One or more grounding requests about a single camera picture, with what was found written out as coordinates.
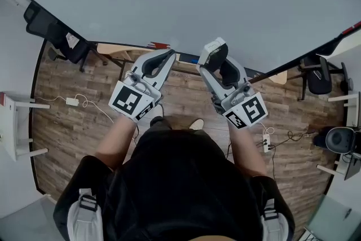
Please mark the white power adapter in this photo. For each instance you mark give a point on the white power adapter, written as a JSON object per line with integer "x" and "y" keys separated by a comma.
{"x": 72, "y": 101}

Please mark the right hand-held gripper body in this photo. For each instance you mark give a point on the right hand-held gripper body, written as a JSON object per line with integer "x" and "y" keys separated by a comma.
{"x": 253, "y": 110}

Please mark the black office chair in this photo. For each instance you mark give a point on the black office chair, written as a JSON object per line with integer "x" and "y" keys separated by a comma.
{"x": 318, "y": 82}
{"x": 344, "y": 76}
{"x": 56, "y": 34}

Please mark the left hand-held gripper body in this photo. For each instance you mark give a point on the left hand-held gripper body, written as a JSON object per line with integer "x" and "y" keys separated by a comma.
{"x": 125, "y": 100}

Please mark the white paper sheet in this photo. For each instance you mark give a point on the white paper sheet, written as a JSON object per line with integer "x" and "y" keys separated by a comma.
{"x": 72, "y": 40}

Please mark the person's left white shoe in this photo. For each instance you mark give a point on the person's left white shoe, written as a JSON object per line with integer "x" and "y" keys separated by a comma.
{"x": 158, "y": 111}

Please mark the person's left forearm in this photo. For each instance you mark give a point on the person's left forearm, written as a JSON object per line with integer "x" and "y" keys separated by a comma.
{"x": 115, "y": 141}

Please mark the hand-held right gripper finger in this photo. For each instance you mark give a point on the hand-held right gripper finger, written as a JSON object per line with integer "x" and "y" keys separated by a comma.
{"x": 213, "y": 83}
{"x": 232, "y": 73}

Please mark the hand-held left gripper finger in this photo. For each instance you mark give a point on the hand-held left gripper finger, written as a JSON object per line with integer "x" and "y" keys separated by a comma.
{"x": 141, "y": 63}
{"x": 163, "y": 76}

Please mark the white desk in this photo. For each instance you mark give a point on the white desk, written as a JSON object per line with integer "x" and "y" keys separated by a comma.
{"x": 352, "y": 113}
{"x": 9, "y": 127}

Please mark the dark pen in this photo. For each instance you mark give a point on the dark pen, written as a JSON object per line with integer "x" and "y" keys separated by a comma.
{"x": 347, "y": 213}

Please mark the glass table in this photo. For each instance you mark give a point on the glass table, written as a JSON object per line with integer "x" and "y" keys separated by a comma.
{"x": 332, "y": 220}

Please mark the person's white shoe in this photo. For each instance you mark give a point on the person's white shoe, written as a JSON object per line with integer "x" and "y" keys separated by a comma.
{"x": 158, "y": 111}
{"x": 196, "y": 124}

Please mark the person's black trousers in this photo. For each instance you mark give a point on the person's black trousers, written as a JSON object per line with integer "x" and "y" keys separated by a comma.
{"x": 159, "y": 123}

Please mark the person's right white shoe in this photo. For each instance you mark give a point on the person's right white shoe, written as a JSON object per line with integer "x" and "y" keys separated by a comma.
{"x": 196, "y": 124}

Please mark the red book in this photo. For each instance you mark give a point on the red book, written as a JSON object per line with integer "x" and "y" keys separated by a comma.
{"x": 2, "y": 98}

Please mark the red tape strip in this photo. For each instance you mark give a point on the red tape strip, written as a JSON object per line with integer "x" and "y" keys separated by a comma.
{"x": 352, "y": 28}

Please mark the white power strip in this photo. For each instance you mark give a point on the white power strip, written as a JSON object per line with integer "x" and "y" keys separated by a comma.
{"x": 266, "y": 143}

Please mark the wooden table with black frame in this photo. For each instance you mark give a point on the wooden table with black frame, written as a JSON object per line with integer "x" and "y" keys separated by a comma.
{"x": 112, "y": 49}

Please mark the person's black shirt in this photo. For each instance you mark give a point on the person's black shirt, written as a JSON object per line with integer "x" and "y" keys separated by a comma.
{"x": 175, "y": 192}

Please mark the red torn sticker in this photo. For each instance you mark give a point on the red torn sticker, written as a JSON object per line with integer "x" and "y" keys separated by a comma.
{"x": 159, "y": 45}

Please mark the person's right forearm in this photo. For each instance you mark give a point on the person's right forearm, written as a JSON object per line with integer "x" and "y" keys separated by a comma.
{"x": 245, "y": 149}

